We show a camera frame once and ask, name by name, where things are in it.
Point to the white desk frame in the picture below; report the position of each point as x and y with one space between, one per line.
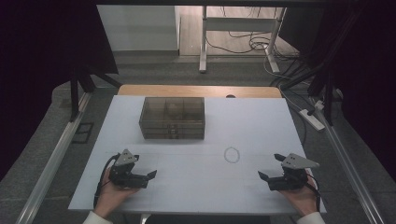
239 23

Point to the white power strip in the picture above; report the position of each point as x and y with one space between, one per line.
313 121

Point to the person's left hand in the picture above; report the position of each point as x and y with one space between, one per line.
112 196

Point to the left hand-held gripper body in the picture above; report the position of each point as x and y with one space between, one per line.
121 174

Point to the aluminium rail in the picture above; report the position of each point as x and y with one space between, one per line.
348 168
53 165

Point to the brown transparent drawer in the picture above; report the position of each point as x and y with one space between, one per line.
155 126
155 135

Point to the white foam board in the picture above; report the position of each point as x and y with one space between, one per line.
249 124

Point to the white table leg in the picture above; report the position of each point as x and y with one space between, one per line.
144 219

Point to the pale round item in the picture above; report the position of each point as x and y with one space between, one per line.
173 109

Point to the brown transparent drawer box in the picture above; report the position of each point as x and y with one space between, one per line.
155 109

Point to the wooden table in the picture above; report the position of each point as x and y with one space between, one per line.
186 90

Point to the white plug adapter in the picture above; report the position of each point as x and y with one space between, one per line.
319 104

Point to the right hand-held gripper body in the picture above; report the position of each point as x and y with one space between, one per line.
291 179

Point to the black metal stand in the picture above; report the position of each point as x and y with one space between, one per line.
328 105
74 99

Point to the person's right hand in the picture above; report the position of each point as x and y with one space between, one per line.
305 199

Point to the white cabinet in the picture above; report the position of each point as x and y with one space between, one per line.
137 28

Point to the dark curtain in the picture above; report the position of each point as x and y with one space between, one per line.
31 77
373 77

